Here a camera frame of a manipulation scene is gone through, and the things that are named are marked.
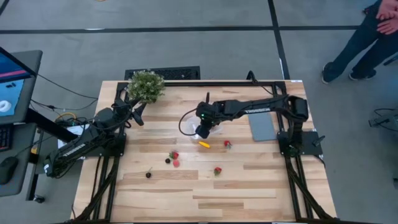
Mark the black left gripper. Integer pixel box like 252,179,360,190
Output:
113,98,148,127

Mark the clear plastic tupperware container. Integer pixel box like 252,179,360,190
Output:
185,115,223,139

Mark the grey tupperware lid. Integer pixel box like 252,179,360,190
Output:
248,111,278,142

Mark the green potted plant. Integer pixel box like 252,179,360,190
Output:
127,70,166,105

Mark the black floor vent grille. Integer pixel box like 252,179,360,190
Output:
124,65,201,81

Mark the white paper sheet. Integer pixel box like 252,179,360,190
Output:
57,123,91,165

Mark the computer monitor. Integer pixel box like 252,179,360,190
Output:
0,46,44,126

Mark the grey side desk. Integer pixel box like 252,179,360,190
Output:
0,123,39,198

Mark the black keyboard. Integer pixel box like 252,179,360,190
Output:
0,123,14,152

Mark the black computer mouse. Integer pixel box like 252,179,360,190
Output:
0,156,19,185

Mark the person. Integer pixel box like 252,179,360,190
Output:
321,0,398,85

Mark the person's hand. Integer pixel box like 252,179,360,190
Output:
375,0,398,21
376,17,398,35

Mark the black right gripper cable loop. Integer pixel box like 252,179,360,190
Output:
178,108,200,137

